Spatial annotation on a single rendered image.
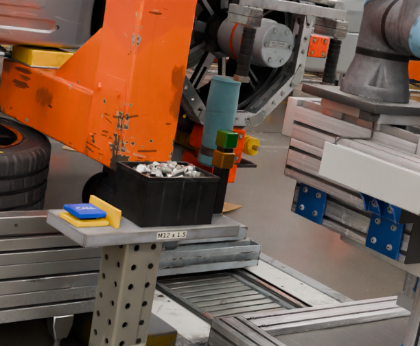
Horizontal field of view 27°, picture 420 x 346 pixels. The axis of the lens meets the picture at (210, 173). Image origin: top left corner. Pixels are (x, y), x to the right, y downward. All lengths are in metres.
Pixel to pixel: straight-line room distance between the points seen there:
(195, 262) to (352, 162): 1.17
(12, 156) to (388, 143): 0.93
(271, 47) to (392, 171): 0.97
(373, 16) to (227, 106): 0.74
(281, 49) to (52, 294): 0.96
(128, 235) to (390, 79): 0.64
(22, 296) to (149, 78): 0.61
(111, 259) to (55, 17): 0.82
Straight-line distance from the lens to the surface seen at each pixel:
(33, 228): 2.11
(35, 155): 2.25
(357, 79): 1.85
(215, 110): 2.46
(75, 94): 2.25
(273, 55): 2.51
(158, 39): 2.06
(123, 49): 2.07
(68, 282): 2.21
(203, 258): 2.77
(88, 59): 2.25
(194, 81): 2.66
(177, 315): 2.46
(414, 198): 1.59
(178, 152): 2.78
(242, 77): 2.34
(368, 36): 1.86
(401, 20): 1.76
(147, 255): 1.97
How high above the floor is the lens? 1.00
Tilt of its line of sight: 13 degrees down
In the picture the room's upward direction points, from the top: 10 degrees clockwise
